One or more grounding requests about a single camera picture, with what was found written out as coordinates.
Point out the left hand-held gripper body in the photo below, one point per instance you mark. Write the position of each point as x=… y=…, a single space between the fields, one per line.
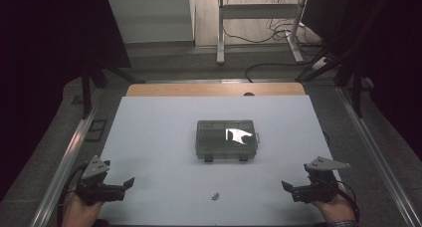
x=96 y=190

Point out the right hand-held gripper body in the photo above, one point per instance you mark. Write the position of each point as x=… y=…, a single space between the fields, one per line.
x=318 y=190

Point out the small silver screws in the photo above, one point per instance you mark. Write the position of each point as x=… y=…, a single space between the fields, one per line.
x=215 y=196

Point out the clear grey compartment box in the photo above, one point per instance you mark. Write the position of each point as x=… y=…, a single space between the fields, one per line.
x=215 y=147

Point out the person's right hand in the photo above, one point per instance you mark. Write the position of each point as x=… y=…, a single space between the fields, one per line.
x=336 y=210

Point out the person's left hand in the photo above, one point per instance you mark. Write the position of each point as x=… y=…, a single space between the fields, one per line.
x=79 y=213

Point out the white table sheet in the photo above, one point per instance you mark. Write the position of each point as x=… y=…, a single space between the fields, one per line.
x=159 y=137

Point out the black tripod stand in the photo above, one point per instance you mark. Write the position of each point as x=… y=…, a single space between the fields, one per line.
x=87 y=91
x=356 y=94

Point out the white power strip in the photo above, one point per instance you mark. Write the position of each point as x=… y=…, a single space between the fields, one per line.
x=319 y=63

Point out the dark curtain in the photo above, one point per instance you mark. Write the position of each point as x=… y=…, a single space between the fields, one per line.
x=40 y=71
x=398 y=54

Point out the white cabinet panel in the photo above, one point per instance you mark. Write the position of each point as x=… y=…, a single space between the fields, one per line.
x=152 y=18

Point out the aluminium rail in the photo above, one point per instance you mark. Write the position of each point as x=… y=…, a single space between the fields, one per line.
x=66 y=167
x=378 y=154

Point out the black floor frame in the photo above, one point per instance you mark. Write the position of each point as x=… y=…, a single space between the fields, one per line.
x=96 y=130

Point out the white desk frame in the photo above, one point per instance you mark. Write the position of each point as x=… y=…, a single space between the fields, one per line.
x=258 y=11

